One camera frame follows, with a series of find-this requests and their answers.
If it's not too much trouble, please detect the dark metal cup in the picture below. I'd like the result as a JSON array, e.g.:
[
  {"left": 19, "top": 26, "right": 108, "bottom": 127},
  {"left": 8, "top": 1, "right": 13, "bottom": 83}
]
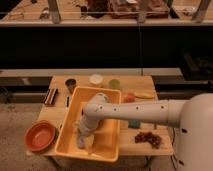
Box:
[{"left": 65, "top": 79, "right": 76, "bottom": 93}]

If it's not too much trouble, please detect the grey blue towel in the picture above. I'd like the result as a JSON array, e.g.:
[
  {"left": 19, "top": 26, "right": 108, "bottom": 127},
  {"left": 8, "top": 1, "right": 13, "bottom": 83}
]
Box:
[{"left": 77, "top": 134, "right": 94, "bottom": 149}]

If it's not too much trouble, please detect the teal small block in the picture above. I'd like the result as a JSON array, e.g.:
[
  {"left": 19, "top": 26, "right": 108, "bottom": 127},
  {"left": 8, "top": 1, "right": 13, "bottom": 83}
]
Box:
[{"left": 128, "top": 120, "right": 140, "bottom": 129}]

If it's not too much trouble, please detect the green cup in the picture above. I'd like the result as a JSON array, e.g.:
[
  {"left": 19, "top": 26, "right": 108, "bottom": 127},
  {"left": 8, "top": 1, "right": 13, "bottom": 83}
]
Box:
[{"left": 109, "top": 79, "right": 121, "bottom": 90}]

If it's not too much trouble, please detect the red bowl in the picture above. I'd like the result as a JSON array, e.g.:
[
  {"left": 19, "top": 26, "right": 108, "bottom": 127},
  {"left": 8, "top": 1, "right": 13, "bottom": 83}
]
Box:
[{"left": 24, "top": 120, "right": 56, "bottom": 152}]

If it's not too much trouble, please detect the yellow banana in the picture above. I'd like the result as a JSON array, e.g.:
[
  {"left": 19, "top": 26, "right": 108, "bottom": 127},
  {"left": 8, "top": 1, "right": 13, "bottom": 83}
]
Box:
[{"left": 134, "top": 92, "right": 155, "bottom": 99}]

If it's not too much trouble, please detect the red tomato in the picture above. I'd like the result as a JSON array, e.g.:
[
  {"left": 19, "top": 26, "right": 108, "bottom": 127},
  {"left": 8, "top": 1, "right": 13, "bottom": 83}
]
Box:
[{"left": 123, "top": 93, "right": 135, "bottom": 103}]

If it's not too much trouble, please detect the black marker pen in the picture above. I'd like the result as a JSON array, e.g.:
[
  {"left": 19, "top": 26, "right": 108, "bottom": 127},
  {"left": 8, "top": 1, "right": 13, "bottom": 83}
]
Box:
[{"left": 66, "top": 96, "right": 70, "bottom": 108}]

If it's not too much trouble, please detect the wooden small table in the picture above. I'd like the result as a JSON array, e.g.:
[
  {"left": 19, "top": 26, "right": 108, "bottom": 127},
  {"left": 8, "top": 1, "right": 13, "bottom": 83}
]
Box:
[{"left": 38, "top": 76, "right": 173, "bottom": 162}]

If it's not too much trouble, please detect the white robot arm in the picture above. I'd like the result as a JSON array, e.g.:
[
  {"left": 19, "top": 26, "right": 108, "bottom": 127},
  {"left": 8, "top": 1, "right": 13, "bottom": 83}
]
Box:
[{"left": 76, "top": 93, "right": 213, "bottom": 171}]

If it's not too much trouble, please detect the yellow plastic bin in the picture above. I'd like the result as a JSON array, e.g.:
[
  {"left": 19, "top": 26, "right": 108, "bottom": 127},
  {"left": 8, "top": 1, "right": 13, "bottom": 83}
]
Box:
[{"left": 55, "top": 86, "right": 121, "bottom": 162}]

